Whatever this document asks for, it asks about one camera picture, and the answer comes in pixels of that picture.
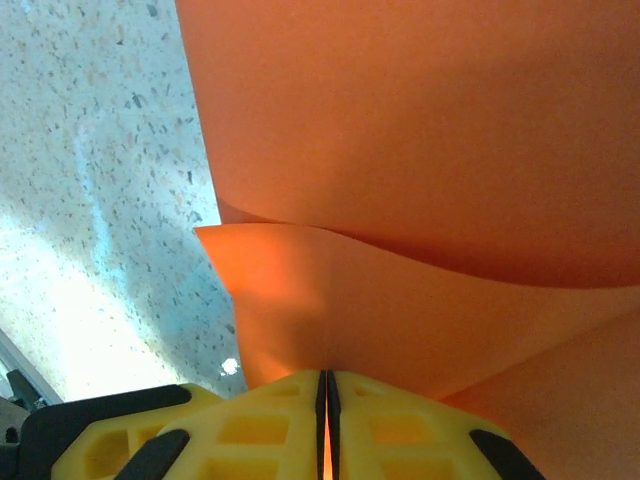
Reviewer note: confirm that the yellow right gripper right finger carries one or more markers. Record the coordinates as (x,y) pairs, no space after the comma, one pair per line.
(400,440)

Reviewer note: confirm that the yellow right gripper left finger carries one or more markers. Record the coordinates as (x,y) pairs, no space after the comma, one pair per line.
(250,440)

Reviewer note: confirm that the aluminium frame rail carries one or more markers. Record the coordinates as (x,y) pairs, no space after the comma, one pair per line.
(22,362)

